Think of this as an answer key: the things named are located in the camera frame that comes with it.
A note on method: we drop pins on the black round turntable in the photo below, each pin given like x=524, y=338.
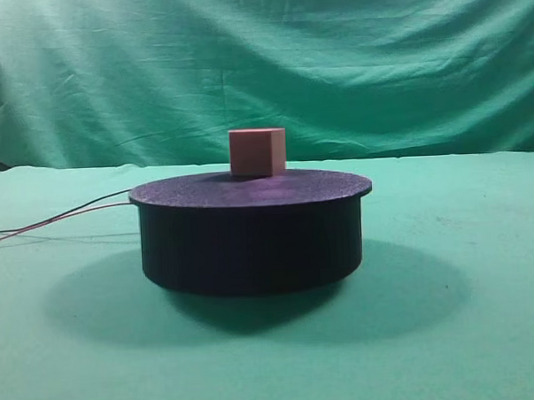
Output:
x=215, y=234

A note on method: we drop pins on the red-brown cube block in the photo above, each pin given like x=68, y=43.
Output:
x=257, y=152

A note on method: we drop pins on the green table cloth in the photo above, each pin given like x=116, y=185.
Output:
x=442, y=308

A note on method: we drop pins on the green cloth backdrop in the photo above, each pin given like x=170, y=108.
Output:
x=87, y=83

